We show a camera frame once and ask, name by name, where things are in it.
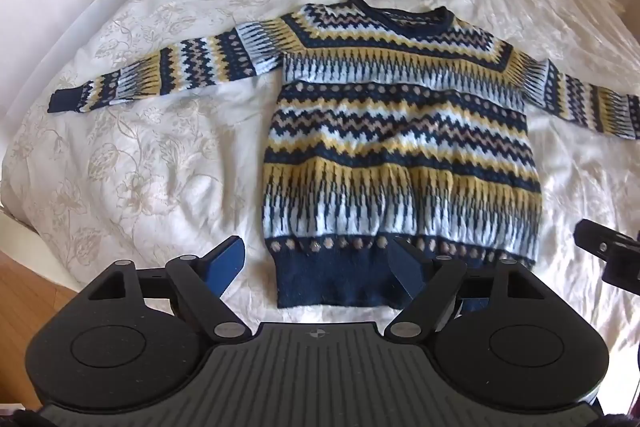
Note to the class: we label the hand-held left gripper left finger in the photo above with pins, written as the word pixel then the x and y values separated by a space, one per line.
pixel 228 261

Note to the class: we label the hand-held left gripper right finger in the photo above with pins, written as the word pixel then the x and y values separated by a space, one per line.
pixel 406 268

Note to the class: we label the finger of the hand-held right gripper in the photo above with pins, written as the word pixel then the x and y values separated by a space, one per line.
pixel 600 247

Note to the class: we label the navy yellow patterned knit sweater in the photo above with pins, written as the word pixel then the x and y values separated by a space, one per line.
pixel 400 137

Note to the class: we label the white floral bedspread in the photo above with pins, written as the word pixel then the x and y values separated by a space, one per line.
pixel 165 157

